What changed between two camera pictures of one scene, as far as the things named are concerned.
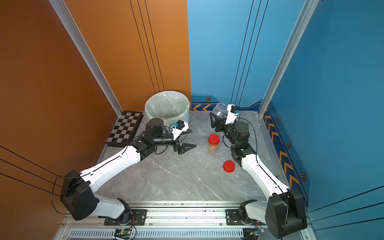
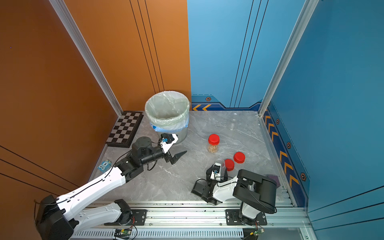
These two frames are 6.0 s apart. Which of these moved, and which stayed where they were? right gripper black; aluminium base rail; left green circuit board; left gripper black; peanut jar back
Moved: right gripper black; left gripper black
Stayed: left green circuit board; aluminium base rail; peanut jar back
